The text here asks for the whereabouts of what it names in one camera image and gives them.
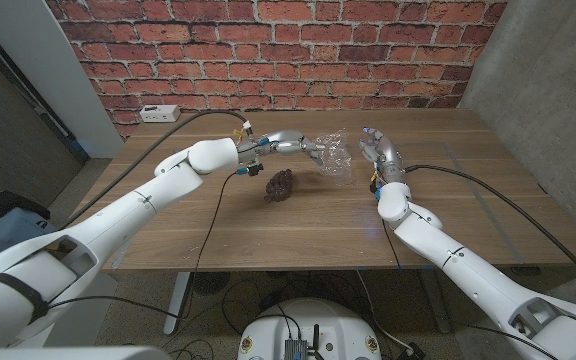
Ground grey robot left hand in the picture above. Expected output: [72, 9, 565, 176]
[259, 129, 327, 167]

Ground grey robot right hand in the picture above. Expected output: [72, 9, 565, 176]
[357, 126, 407, 185]

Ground thin black left wrist cable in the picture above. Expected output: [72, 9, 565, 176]
[47, 169, 249, 321]

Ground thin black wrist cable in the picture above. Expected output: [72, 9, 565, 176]
[47, 169, 249, 321]
[381, 219, 562, 360]

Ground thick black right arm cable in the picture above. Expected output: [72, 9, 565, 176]
[402, 164, 576, 297]

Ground clear plastic wrap sheet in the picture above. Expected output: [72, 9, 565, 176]
[314, 128, 355, 187]

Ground dark brown pinecone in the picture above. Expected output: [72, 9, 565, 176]
[263, 168, 296, 204]

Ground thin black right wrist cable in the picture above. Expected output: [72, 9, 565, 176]
[381, 219, 562, 360]

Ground grey electronics box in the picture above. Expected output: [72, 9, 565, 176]
[283, 338, 310, 360]

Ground grey table leg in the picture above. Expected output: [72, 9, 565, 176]
[419, 269, 453, 335]

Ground white floor cable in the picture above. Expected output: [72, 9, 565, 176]
[356, 269, 413, 354]

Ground white power strip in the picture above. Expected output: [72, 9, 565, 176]
[139, 104, 182, 124]

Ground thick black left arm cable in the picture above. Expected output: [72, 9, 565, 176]
[57, 109, 254, 231]

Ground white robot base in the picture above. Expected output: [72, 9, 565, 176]
[237, 298, 383, 360]

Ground white table leg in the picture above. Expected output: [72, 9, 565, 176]
[162, 271, 192, 336]

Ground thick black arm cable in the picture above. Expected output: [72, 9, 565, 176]
[402, 164, 576, 297]
[57, 109, 254, 231]

